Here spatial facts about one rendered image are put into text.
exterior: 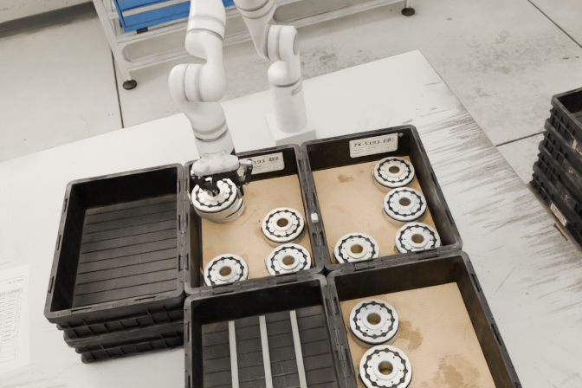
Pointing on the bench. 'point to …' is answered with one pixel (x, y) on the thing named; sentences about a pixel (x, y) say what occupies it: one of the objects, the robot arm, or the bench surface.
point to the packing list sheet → (14, 318)
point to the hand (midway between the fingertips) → (228, 192)
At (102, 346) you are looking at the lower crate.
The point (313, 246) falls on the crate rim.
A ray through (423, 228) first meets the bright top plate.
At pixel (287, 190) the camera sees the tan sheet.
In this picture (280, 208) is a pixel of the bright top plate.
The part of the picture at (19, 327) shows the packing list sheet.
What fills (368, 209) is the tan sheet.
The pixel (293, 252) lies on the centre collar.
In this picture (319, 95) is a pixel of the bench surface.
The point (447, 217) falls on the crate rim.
